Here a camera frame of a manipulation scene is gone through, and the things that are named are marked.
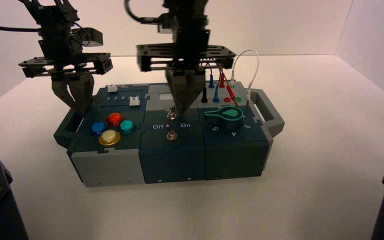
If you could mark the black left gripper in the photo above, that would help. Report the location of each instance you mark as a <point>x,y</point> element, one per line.
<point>59,49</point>

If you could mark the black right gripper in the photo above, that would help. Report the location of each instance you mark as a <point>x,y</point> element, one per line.
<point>192,41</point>

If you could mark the metal toggle switch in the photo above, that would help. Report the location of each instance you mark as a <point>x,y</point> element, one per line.
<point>171,135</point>
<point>171,115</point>

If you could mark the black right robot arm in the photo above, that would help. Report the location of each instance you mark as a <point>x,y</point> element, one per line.
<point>187,15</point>

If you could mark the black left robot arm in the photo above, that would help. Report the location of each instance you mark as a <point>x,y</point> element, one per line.
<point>53,20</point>

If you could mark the black banana plug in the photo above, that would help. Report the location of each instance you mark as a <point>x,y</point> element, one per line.
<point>205,95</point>

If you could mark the blue banana plug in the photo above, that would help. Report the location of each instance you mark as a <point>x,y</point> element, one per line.
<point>211,81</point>
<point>216,94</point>

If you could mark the red banana plug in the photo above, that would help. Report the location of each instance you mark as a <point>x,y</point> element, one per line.
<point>222,80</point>
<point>230,91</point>

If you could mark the white slider knob down arrow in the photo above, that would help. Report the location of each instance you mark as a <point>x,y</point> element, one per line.
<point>112,88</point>

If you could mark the blue round push button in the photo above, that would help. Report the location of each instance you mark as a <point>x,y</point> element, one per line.
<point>98,128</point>

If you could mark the red round push button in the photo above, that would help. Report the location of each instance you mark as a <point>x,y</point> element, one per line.
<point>115,119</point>

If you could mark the green pointer rotary knob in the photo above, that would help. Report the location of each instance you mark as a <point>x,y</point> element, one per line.
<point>228,114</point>

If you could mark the white slider knob up arrow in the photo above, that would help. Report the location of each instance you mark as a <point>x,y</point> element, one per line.
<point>133,101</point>

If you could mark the yellow round push button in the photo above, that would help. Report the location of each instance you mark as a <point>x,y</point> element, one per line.
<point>109,137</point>

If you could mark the green round push button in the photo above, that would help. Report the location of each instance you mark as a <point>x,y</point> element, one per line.
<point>127,127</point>

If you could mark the dark teal grey control box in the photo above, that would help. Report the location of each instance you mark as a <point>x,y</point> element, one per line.
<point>172,155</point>

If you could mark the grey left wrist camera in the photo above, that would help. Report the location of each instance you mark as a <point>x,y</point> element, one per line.
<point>91,37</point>

